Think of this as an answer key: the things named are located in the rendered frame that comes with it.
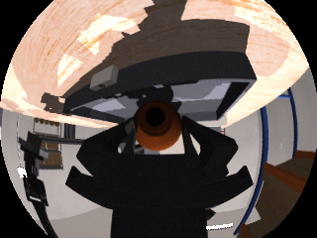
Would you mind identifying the brown bottle with green label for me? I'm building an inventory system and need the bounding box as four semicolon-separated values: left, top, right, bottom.
134;100;181;151

